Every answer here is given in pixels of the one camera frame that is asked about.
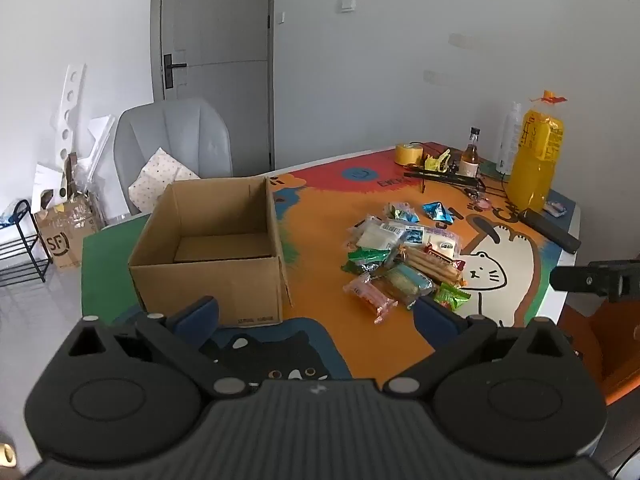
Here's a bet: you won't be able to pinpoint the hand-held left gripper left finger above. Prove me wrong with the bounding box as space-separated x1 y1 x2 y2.
62 296 251 398

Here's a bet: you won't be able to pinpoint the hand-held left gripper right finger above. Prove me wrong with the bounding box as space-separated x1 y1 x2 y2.
382 295 576 398

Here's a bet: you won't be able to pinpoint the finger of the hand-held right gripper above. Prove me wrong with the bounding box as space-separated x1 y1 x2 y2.
549 259 640 302

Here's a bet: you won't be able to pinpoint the small green snack packet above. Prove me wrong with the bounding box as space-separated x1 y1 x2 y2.
432 282 472 315

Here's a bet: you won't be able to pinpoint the light blue wafer packet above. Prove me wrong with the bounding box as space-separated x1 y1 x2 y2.
372 265 433 308

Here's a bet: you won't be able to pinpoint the breadstick snack packet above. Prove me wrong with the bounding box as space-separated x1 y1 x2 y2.
400 247 466 286

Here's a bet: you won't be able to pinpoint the black bar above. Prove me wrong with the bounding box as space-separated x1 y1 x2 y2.
520 208 582 254

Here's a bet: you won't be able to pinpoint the pink snack packet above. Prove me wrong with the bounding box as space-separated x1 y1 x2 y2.
342 277 398 326

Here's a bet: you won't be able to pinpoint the orange stool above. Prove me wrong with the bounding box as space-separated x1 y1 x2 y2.
557 297 640 403

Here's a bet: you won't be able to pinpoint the white labelled snack packet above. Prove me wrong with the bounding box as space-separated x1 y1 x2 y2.
357 222 406 251

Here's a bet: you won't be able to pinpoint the colourful printed table mat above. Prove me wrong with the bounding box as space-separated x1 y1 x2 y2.
81 147 576 381

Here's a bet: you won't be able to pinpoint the green blue snack packet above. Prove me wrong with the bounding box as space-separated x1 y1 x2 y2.
384 202 420 223

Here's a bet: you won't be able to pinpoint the large yellow drink bottle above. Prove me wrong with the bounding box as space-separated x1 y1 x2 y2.
507 90 568 213

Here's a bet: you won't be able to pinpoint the dotted white pillow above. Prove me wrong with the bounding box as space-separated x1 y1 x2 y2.
128 147 202 213

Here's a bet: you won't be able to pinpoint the black folding stand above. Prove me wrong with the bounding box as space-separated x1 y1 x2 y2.
404 165 488 196

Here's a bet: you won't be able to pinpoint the white spray bottle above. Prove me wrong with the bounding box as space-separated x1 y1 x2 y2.
496 102 523 173

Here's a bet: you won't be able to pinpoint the printed cardboard box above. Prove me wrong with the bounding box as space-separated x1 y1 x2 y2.
34 195 103 271

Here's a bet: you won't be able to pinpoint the small glass bottle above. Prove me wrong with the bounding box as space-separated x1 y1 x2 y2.
460 127 482 178

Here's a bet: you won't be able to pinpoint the yellow tape roll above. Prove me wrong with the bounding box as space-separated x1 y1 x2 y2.
395 143 426 166

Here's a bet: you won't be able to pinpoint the grey chair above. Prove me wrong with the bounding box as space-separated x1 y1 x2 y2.
114 99 235 213

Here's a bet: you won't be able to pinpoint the white sheets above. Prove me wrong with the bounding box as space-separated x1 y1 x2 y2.
87 115 117 171

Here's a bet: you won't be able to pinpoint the white foam board with holes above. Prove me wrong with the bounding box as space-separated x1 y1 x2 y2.
50 63 88 196

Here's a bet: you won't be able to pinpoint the grey door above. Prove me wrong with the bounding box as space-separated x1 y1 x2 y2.
152 0 275 178

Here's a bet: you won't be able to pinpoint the black wire rack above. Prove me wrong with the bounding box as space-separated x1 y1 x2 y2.
0 200 48 288

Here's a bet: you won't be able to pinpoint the black door handle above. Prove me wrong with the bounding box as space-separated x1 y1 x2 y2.
163 52 188 90

